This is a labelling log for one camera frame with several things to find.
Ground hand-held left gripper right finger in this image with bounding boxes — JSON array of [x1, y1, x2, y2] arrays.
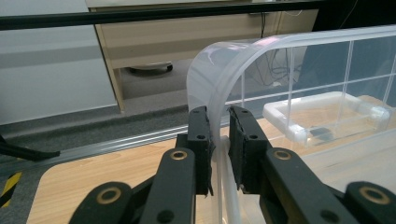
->
[[228, 105, 359, 224]]

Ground dark round wheeled base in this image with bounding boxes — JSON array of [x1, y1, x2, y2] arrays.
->
[[127, 61, 174, 75]]

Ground black curtain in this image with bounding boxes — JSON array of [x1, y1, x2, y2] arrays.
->
[[312, 0, 396, 33]]

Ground aluminium floor rail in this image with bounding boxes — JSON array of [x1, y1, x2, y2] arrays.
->
[[0, 124, 191, 175]]

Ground light wooden desk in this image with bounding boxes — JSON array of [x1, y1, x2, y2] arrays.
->
[[85, 0, 320, 114]]

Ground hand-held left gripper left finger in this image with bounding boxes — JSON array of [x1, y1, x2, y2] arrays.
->
[[139, 105, 217, 224]]

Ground black hanging cable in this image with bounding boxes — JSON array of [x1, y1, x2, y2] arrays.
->
[[248, 46, 300, 91], [259, 12, 269, 40]]

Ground white cabinet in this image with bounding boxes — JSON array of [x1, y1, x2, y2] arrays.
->
[[0, 0, 120, 125]]

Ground black metal stand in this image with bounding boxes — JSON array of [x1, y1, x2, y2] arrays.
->
[[0, 133, 61, 162]]

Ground clear plastic box lid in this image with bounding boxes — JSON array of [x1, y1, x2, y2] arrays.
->
[[186, 24, 396, 224]]

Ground black horizontal frame bar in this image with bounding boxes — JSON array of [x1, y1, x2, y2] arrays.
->
[[0, 0, 325, 32]]

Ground yellow and black tape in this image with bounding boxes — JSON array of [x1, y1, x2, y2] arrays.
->
[[0, 172, 23, 209]]

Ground clear plastic storage box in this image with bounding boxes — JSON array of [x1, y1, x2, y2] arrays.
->
[[239, 127, 396, 224]]

